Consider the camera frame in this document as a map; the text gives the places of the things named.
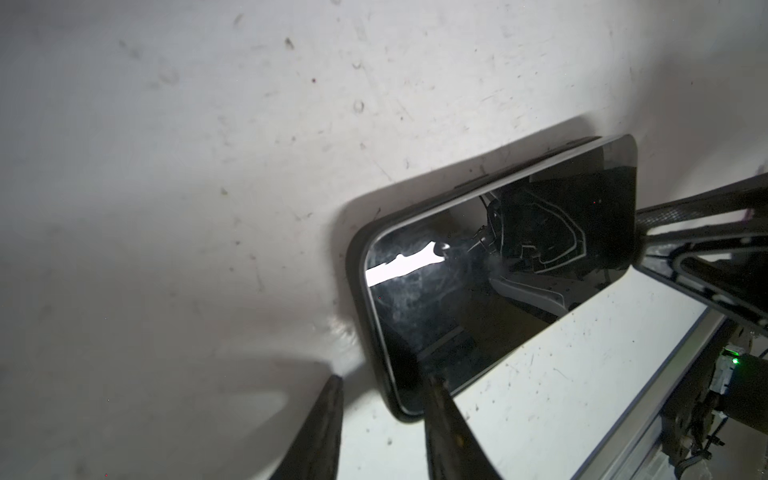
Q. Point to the black phone face up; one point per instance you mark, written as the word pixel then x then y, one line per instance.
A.
pixel 551 242

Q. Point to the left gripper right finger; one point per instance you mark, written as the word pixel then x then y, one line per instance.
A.
pixel 453 451

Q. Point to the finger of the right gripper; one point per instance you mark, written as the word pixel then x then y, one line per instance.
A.
pixel 727 275
pixel 749 193

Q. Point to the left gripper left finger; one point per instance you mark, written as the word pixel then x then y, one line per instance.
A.
pixel 315 451

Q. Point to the black phone case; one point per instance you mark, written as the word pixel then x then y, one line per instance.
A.
pixel 399 267

